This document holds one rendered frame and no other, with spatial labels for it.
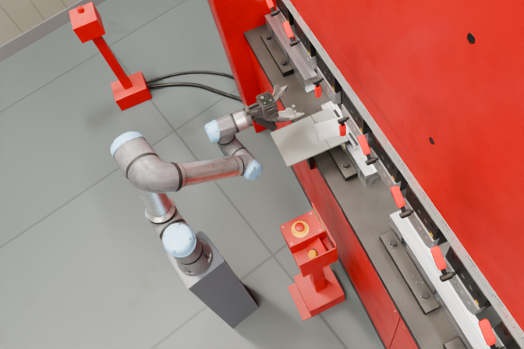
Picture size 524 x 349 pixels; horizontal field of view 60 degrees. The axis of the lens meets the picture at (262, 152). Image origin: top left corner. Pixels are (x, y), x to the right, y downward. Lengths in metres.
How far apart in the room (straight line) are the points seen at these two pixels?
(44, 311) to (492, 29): 2.84
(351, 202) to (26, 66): 3.37
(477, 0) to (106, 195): 2.80
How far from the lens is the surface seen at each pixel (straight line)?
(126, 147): 1.47
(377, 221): 1.77
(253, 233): 2.76
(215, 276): 1.95
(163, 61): 3.81
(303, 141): 1.81
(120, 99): 3.53
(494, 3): 0.73
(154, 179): 1.40
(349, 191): 1.83
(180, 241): 1.72
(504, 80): 0.77
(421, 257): 1.64
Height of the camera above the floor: 2.50
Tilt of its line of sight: 56 degrees down
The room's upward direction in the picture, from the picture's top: 18 degrees counter-clockwise
